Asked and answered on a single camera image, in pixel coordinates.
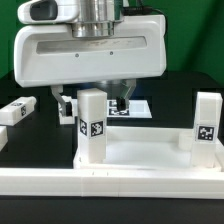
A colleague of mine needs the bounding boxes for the white front fence rail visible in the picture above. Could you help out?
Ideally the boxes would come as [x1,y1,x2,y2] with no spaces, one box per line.
[0,168,224,199]

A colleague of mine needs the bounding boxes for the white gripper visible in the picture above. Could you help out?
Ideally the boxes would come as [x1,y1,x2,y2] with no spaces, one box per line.
[14,15,166,117]

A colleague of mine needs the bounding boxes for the white desk top tray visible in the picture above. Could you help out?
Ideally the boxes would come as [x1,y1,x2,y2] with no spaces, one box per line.
[73,126,223,172]

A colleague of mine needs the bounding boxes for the white U-shaped marker base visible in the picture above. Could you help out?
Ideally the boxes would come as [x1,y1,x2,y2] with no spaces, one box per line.
[107,100,152,118]

